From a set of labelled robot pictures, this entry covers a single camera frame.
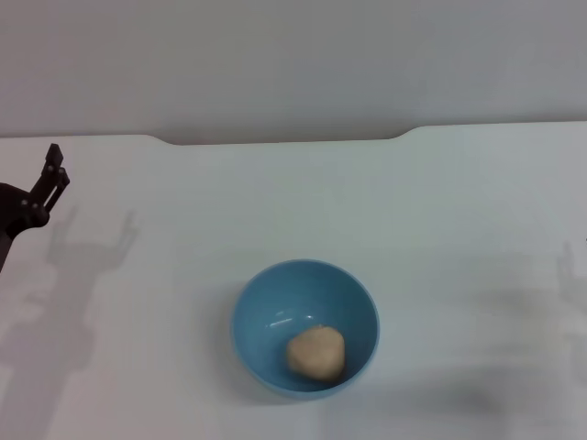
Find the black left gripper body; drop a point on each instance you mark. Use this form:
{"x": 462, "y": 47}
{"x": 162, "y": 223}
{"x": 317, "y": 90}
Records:
{"x": 16, "y": 215}

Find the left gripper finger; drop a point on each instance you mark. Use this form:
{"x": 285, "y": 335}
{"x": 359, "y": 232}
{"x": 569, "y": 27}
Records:
{"x": 48, "y": 181}

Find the blue ceramic bowl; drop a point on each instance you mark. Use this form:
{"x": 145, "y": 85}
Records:
{"x": 284, "y": 330}

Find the beige egg yolk pastry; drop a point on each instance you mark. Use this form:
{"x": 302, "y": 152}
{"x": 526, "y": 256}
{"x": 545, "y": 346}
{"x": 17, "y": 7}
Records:
{"x": 316, "y": 353}

